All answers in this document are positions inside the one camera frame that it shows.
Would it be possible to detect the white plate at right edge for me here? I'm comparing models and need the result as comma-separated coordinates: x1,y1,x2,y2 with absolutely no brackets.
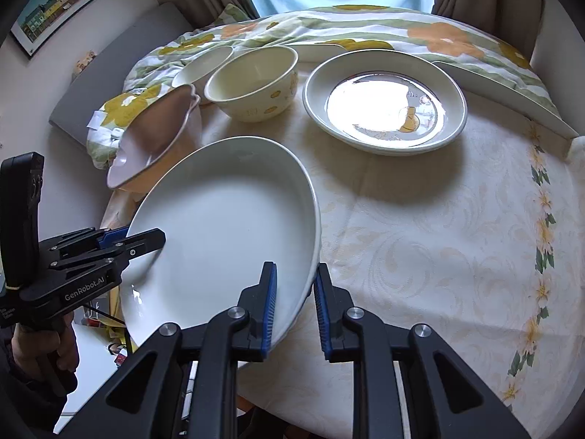
432,60,580,140

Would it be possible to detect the grey cushion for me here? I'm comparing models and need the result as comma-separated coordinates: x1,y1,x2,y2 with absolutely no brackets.
48,2,193,148

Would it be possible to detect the framed wall poster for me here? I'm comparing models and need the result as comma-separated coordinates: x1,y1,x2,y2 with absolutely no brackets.
9,0,125,59

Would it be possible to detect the white oval dish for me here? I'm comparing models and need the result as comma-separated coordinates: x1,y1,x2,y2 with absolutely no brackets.
118,135,323,350

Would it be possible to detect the pink heart-shaped bowl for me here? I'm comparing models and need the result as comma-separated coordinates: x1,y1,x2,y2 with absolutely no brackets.
106,83,203,191

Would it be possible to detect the cream floral tablecloth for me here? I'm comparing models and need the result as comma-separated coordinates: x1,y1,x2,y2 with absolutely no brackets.
103,59,577,439

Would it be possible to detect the white plate at back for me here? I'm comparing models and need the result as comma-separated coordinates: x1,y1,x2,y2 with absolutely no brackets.
287,41,349,63

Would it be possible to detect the small figurine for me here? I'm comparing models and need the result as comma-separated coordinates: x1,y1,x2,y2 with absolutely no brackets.
73,50,98,75

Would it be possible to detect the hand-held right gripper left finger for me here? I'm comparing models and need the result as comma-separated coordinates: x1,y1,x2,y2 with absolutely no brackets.
59,262,279,439

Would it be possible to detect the cream printed bowl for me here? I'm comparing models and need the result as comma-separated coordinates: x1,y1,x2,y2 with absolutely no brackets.
204,46,300,123

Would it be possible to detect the plain white bowl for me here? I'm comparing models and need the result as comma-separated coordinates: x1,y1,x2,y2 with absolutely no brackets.
171,46,235,89

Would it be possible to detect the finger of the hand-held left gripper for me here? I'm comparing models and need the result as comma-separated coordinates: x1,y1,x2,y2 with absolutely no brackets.
51,228,166,273
40,227,131,258

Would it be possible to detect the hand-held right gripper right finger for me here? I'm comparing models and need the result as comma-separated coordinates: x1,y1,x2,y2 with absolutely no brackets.
313,263,533,439

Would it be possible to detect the black cable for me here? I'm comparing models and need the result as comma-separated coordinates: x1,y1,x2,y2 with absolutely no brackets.
81,301,134,354

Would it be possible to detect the round printed plate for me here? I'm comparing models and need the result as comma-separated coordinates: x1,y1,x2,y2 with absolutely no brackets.
302,49,469,156

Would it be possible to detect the person's left hand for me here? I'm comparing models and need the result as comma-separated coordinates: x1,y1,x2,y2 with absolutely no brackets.
11,313,79,394

